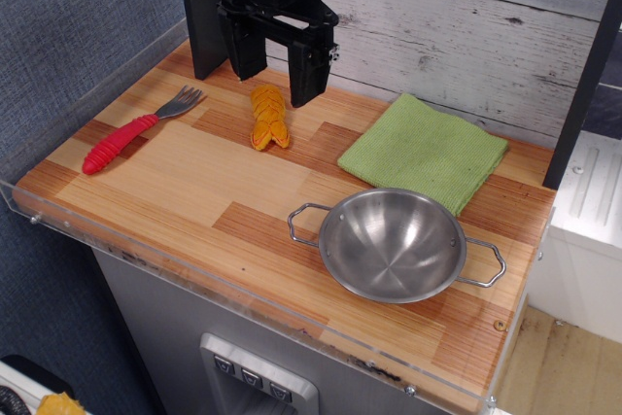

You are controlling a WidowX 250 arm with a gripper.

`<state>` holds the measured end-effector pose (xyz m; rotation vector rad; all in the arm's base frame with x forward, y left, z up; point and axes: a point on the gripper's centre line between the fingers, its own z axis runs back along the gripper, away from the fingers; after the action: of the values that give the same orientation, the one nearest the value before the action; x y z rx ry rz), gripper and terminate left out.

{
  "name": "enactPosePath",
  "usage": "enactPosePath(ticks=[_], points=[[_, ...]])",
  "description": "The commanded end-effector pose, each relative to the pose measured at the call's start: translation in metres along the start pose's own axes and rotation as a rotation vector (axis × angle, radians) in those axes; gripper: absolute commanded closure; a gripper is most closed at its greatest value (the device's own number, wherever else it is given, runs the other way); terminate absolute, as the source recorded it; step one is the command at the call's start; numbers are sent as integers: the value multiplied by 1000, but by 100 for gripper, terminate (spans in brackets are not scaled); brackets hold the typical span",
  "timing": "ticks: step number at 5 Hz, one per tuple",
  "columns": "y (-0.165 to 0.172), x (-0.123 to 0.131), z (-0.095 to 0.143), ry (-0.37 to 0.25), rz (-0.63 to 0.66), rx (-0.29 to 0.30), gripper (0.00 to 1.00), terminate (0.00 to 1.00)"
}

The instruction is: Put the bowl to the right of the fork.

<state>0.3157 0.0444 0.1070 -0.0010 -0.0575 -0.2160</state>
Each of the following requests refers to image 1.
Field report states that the dark left vertical post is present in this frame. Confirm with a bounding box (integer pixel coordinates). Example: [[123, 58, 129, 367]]
[[184, 0, 228, 80]]

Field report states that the yellow object bottom left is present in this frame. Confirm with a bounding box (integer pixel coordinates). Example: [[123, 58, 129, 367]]
[[35, 393, 86, 415]]

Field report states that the dark right vertical post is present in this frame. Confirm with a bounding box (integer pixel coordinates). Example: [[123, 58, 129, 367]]
[[542, 0, 621, 190]]

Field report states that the dark vertical post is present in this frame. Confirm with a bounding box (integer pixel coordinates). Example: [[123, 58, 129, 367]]
[[184, 0, 228, 80], [542, 0, 621, 190]]

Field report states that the white tray bottom left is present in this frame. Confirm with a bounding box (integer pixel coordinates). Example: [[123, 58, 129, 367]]
[[0, 362, 51, 414]]

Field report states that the steel bowl with wire handles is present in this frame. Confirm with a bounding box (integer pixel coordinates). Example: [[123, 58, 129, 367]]
[[312, 189, 507, 304]]

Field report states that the green folded cloth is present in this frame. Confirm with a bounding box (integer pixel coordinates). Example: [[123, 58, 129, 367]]
[[338, 94, 508, 216]]

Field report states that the white toy sink unit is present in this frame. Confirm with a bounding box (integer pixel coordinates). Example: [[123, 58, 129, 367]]
[[526, 131, 621, 342]]

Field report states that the orange plush lobster tail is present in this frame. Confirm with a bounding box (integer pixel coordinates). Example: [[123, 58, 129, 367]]
[[251, 84, 291, 151]]

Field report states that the fork with red handle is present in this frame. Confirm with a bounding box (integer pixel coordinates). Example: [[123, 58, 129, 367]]
[[82, 86, 203, 175]]

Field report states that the clear acrylic edge guard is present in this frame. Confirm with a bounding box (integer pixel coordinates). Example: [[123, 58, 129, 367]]
[[1, 46, 553, 414]]

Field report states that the silver dispenser button panel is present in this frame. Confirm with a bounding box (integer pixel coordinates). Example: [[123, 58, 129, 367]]
[[200, 332, 320, 414]]

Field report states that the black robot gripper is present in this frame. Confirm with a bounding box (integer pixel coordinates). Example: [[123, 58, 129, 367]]
[[218, 0, 338, 108]]

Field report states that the grey toy fridge cabinet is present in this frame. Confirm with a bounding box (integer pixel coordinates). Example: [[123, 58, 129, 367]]
[[95, 252, 440, 414]]

